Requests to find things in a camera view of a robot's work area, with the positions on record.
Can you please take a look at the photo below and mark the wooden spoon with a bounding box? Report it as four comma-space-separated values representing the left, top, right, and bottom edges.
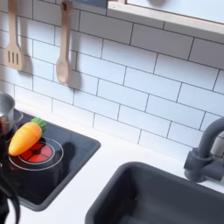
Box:
55, 0, 74, 85

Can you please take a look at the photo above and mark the black stove top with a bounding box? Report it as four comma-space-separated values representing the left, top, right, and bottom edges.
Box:
0, 111, 102, 213

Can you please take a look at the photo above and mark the orange toy carrot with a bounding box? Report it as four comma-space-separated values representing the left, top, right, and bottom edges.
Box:
8, 117, 47, 157

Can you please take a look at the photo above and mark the dark grey sink basin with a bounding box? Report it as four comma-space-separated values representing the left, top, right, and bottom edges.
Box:
84, 161, 224, 224

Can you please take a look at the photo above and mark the dark grey tap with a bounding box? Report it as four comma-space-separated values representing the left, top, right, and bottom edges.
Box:
183, 116, 224, 184

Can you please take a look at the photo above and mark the steel pot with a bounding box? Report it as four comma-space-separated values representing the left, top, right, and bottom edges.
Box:
0, 92, 25, 135

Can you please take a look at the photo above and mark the wooden shelf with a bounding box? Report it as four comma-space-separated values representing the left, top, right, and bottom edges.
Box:
106, 0, 224, 45

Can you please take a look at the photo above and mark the wooden slotted spatula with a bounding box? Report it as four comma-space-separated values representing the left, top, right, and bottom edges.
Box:
3, 0, 24, 71

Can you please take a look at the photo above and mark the thin black cable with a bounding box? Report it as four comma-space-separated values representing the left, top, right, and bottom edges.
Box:
0, 174, 21, 224

